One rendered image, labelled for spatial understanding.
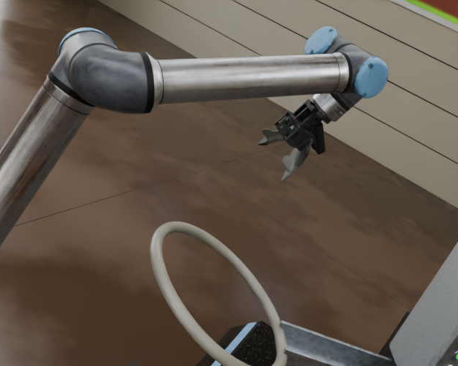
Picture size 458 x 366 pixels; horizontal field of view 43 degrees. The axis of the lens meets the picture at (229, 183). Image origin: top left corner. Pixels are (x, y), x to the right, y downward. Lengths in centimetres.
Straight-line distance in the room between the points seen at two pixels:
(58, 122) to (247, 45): 748
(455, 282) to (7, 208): 113
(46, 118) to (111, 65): 21
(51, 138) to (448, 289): 108
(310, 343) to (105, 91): 98
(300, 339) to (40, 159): 90
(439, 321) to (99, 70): 109
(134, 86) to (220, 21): 779
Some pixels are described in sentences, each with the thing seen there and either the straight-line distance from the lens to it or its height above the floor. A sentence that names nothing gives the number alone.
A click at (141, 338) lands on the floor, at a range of 320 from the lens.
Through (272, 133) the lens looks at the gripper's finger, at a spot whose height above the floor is 159.
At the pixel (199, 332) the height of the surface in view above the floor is 124.
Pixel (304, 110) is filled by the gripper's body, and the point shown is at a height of 170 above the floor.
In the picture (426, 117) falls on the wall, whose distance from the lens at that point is 783.
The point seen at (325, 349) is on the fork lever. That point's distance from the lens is 177.
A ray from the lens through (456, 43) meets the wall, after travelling 776.
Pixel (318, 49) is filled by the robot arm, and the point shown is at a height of 186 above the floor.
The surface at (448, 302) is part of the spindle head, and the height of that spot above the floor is 141.
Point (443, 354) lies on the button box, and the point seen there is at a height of 133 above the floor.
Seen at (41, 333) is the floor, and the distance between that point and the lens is 305.
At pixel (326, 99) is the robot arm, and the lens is 151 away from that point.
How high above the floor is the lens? 205
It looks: 23 degrees down
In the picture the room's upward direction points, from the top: 24 degrees clockwise
